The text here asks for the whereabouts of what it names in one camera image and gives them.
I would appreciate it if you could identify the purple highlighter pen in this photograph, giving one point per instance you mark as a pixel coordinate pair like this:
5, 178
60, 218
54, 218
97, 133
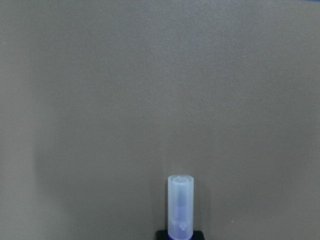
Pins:
180, 207

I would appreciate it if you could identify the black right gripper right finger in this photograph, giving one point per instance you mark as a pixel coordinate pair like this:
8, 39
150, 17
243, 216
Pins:
198, 235

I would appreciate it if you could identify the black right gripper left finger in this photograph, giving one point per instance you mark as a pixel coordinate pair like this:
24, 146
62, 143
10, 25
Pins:
161, 235

